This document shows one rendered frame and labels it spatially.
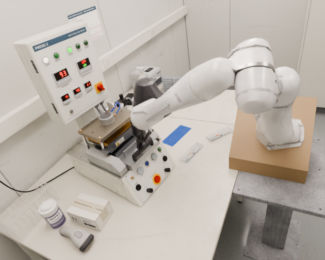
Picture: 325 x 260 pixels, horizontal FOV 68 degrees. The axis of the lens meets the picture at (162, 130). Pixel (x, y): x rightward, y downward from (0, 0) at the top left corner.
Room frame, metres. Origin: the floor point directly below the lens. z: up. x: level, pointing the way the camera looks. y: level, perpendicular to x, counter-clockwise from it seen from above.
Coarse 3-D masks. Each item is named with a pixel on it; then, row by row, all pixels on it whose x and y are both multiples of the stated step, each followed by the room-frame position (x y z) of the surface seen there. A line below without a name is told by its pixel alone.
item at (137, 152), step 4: (148, 140) 1.01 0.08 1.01; (152, 140) 1.01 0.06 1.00; (144, 144) 0.98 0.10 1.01; (148, 144) 0.99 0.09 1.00; (152, 144) 1.01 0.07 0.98; (140, 148) 0.96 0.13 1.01; (144, 148) 0.96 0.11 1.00; (136, 152) 0.93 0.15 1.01; (140, 152) 0.94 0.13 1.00; (132, 156) 0.92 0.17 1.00; (136, 156) 0.91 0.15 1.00; (136, 160) 0.91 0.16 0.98
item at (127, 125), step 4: (128, 124) 1.12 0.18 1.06; (120, 128) 1.09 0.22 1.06; (124, 128) 1.09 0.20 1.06; (116, 132) 1.07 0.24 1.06; (120, 132) 1.06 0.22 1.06; (112, 136) 1.04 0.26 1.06; (116, 136) 1.03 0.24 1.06; (88, 140) 1.09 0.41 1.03; (92, 140) 1.06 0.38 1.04; (108, 140) 1.01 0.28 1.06; (112, 140) 1.01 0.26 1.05; (100, 144) 1.03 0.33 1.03; (104, 144) 1.00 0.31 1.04
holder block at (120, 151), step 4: (132, 136) 1.11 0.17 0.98; (128, 140) 1.06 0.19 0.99; (132, 140) 1.06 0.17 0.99; (96, 144) 1.08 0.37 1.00; (124, 144) 1.03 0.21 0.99; (128, 144) 1.04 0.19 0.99; (96, 148) 1.06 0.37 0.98; (100, 148) 1.04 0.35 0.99; (120, 148) 1.01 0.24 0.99; (124, 148) 1.01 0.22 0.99; (112, 152) 0.99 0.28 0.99; (116, 152) 0.98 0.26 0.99; (120, 152) 0.99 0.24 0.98; (116, 156) 0.96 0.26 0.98
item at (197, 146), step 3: (195, 144) 1.18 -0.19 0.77; (198, 144) 1.18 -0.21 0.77; (201, 144) 1.17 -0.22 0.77; (192, 147) 1.16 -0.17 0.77; (195, 147) 1.16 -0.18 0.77; (198, 147) 1.15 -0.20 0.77; (189, 150) 1.14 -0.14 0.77; (192, 150) 1.13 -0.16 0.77; (195, 150) 1.13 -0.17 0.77; (186, 153) 1.12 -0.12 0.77; (189, 153) 1.11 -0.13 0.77; (192, 153) 1.11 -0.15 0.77; (183, 156) 1.09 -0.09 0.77; (186, 156) 1.09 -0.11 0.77; (189, 156) 1.08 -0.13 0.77; (183, 159) 1.07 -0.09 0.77; (186, 159) 1.06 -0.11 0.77
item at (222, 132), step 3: (228, 126) 1.30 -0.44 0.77; (222, 129) 1.28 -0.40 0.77; (225, 129) 1.27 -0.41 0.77; (228, 129) 1.27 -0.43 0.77; (231, 129) 1.26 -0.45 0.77; (216, 132) 1.26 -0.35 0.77; (219, 132) 1.26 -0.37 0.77; (222, 132) 1.25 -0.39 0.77; (225, 132) 1.25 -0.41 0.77; (228, 132) 1.24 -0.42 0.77; (210, 135) 1.24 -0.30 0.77; (213, 135) 1.24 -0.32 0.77; (216, 135) 1.23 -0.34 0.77; (219, 135) 1.23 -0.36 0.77; (210, 138) 1.21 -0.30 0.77; (213, 138) 1.21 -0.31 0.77
